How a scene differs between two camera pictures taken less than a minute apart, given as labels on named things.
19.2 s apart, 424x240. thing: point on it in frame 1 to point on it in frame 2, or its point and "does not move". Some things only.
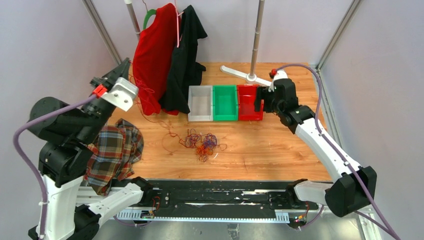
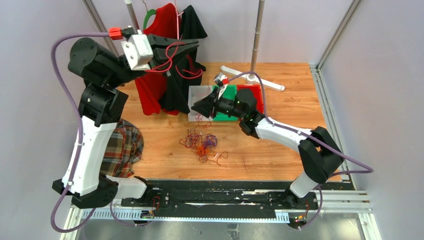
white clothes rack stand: (253, 77) does not move
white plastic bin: (200, 103) does not move
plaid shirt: (112, 156) does not move
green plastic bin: (225, 103) does not move
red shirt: (153, 49) does not move
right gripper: (262, 93) to (209, 105)
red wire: (151, 90) to (167, 61)
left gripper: (113, 76) to (158, 44)
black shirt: (184, 71) does not move
